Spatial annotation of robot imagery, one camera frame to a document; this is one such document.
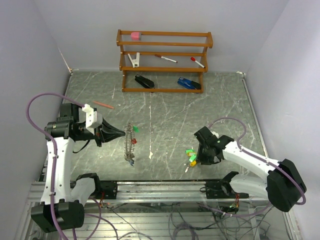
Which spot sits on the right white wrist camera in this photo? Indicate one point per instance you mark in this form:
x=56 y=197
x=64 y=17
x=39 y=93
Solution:
x=215 y=134

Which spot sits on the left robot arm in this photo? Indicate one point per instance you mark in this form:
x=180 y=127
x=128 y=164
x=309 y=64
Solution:
x=62 y=201

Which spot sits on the red key tag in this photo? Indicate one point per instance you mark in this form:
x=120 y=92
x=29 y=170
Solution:
x=133 y=141

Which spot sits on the white clip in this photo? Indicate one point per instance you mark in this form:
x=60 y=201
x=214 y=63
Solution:
x=135 y=62

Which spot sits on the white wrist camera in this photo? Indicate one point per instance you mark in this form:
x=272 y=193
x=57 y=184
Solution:
x=215 y=134
x=93 y=119

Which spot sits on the black stapler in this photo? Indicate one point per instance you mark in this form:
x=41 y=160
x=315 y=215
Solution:
x=144 y=82

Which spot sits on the yellow tag key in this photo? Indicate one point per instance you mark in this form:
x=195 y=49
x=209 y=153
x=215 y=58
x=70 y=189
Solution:
x=190 y=165

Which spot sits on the pink eraser block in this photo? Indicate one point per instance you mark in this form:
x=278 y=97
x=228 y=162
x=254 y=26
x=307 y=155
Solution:
x=135 y=36

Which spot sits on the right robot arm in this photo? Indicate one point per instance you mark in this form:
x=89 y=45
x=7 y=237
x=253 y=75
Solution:
x=279 y=182

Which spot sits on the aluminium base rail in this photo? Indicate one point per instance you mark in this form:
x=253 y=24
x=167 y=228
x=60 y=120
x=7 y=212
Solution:
x=127 y=192

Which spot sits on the green tag key upper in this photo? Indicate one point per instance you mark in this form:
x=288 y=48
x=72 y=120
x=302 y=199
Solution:
x=190 y=152

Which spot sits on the red pencil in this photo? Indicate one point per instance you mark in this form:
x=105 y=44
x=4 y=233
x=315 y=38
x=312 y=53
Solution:
x=103 y=105

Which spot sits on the metal key ring disc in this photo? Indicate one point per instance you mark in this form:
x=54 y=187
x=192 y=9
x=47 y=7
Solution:
x=128 y=146

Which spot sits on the green tag key lower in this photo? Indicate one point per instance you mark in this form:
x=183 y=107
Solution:
x=192 y=158

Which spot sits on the green key tag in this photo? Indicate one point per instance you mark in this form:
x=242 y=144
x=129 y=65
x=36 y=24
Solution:
x=136 y=129

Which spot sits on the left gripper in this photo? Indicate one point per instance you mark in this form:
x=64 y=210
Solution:
x=106 y=132

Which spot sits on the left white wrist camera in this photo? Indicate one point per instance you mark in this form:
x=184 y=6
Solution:
x=93 y=119

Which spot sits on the red white marker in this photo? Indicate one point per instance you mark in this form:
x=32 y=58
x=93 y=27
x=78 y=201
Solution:
x=165 y=58

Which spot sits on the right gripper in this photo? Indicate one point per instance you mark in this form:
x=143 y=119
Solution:
x=203 y=160

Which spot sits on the blue stapler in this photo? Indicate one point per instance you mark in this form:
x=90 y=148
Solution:
x=189 y=84

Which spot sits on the red capped marker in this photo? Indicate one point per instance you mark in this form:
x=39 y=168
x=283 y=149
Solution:
x=197 y=62

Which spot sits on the wooden shelf rack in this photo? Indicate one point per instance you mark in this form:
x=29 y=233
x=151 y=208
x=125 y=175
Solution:
x=179 y=46

